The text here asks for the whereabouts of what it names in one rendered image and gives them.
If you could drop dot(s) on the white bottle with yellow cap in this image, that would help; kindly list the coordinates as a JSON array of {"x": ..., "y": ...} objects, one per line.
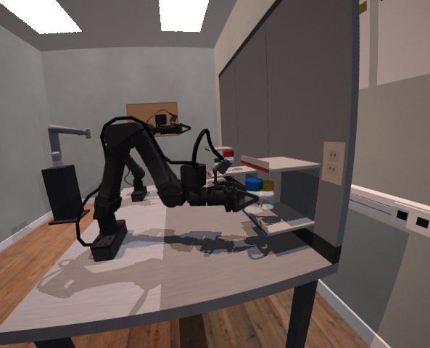
[{"x": 268, "y": 195}]

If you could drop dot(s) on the white bottle with red cap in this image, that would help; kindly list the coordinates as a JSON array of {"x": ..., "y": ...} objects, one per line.
[{"x": 229, "y": 156}]

